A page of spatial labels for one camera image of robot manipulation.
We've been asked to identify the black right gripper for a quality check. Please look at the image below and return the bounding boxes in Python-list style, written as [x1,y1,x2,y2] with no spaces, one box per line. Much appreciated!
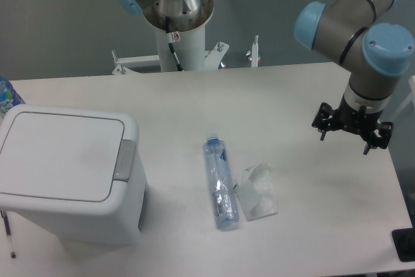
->
[311,96,394,155]

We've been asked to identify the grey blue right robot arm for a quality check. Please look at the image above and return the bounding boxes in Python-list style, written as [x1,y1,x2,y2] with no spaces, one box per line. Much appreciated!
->
[294,0,414,151]

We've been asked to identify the grey trash can push button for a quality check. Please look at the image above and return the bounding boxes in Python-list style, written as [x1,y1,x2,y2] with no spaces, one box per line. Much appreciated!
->
[113,139,136,182]

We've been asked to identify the white plastic trash can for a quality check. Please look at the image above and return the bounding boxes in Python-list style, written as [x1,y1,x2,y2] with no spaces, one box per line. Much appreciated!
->
[1,104,148,245]

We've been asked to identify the crumpled clear plastic bag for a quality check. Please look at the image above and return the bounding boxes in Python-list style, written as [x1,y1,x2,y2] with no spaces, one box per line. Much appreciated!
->
[233,162,279,221]

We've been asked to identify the black device at table edge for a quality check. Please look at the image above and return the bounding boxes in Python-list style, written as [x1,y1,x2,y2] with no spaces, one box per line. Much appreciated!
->
[392,228,414,263]

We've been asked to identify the clear empty plastic bottle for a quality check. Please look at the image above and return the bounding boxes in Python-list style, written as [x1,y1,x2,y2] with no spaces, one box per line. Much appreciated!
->
[202,134,239,231]

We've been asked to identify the blue labelled water bottle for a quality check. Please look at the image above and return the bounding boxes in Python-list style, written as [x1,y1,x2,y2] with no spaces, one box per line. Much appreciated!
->
[1,77,25,119]

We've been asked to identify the black white pen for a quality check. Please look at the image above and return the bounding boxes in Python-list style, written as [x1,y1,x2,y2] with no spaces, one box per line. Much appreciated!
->
[1,210,16,259]

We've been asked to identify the white frame part right edge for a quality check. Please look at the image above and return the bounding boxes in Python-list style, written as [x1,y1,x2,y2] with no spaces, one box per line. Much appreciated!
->
[391,75,415,121]

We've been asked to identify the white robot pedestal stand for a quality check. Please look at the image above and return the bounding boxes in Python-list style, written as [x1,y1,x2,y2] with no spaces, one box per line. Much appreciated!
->
[112,0,230,75]

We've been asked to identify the black cable on pedestal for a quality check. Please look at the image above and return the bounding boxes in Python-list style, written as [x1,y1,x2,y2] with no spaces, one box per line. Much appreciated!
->
[164,16,185,73]

